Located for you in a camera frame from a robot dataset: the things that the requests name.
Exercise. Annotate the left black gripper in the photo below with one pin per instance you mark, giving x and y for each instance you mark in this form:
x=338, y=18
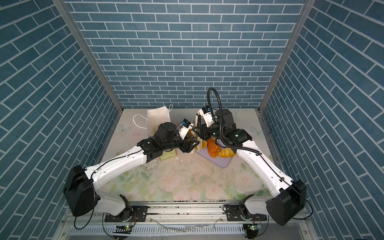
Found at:
x=185, y=148

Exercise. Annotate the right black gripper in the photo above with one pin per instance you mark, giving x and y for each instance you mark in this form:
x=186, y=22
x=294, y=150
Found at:
x=203, y=133

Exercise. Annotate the white green paper bag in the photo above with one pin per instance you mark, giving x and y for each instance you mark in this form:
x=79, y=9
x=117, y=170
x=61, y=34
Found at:
x=154, y=118

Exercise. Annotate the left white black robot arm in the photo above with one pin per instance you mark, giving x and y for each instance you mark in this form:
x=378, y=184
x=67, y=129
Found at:
x=83, y=186

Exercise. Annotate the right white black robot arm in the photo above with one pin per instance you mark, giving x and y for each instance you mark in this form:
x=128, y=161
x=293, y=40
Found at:
x=288, y=196

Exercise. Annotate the yellow orange round bun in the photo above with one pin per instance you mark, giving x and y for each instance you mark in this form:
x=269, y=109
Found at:
x=202, y=145

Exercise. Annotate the reddish brown croissant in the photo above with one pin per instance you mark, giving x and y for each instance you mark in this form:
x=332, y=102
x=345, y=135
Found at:
x=213, y=148

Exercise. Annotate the striped golden croissant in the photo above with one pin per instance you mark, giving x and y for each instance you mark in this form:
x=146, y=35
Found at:
x=226, y=153

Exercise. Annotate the lavender plastic tray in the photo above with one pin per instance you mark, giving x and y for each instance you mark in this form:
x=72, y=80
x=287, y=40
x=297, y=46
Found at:
x=219, y=161

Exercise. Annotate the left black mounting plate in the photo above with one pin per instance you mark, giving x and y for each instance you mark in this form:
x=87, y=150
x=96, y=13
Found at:
x=133, y=214

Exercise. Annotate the black mounting plate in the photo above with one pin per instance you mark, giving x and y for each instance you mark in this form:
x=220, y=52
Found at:
x=235, y=213
x=133, y=214

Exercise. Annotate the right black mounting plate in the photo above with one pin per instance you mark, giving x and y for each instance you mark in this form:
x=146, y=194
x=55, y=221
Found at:
x=235, y=213

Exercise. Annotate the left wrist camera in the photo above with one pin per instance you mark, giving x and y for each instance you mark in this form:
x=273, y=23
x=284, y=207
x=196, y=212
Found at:
x=185, y=127

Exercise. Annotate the aluminium front rail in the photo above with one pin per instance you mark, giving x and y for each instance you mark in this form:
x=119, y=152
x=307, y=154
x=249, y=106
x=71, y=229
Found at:
x=173, y=213

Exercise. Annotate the white vented cable duct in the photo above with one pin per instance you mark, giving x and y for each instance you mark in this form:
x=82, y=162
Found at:
x=157, y=230

